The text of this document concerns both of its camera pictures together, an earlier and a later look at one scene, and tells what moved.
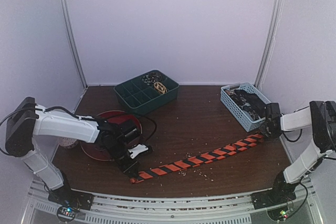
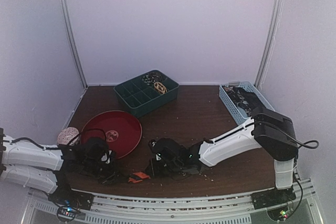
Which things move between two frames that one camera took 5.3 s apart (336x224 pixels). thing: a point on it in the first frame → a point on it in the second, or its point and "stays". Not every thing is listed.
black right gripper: [269, 128] → [156, 163]
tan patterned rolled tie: [160, 87] stays
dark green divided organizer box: [145, 92] stays
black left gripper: [126, 169] → [112, 176]
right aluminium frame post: [268, 53] stays
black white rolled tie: [151, 78] stays
